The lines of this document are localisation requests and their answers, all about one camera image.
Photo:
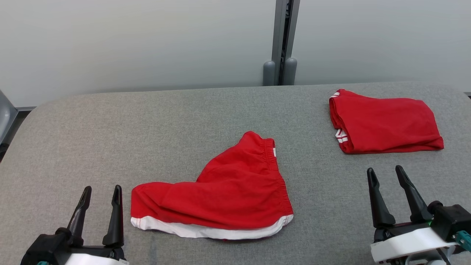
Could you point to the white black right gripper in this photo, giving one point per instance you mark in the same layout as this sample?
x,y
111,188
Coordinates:
x,y
404,243

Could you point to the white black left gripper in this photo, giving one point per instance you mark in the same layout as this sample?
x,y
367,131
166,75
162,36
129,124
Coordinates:
x,y
95,257

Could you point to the red white basketball jersey shirt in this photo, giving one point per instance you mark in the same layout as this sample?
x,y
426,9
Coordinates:
x,y
386,125

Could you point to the red shorts with white trim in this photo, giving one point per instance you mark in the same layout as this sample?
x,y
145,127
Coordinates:
x,y
228,198

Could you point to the grey angled side panel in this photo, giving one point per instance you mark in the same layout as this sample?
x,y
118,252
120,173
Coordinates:
x,y
6,117

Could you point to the white metal table leg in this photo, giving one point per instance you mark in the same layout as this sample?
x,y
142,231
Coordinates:
x,y
286,29

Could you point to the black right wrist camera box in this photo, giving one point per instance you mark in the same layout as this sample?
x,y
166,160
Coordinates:
x,y
450,221

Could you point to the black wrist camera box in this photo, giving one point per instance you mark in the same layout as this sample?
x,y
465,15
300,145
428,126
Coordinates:
x,y
450,221
44,248

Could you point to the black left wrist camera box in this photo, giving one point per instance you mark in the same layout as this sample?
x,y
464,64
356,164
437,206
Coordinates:
x,y
44,248

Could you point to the grey rounded post cap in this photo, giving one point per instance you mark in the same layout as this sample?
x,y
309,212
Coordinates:
x,y
290,71
269,73

